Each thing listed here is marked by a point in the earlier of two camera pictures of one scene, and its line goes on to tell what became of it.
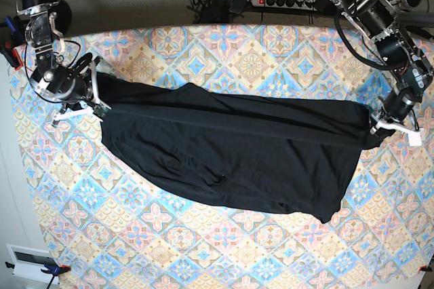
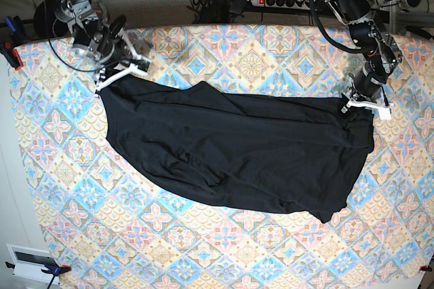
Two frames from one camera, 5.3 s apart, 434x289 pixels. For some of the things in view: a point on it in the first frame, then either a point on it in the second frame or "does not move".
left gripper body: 68,85 to 116,55
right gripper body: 397,105 to 367,85
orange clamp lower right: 425,268 does not move
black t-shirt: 234,150 does not move
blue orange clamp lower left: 53,269 does not move
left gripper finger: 83,62 to 116,26
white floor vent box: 28,262 does not move
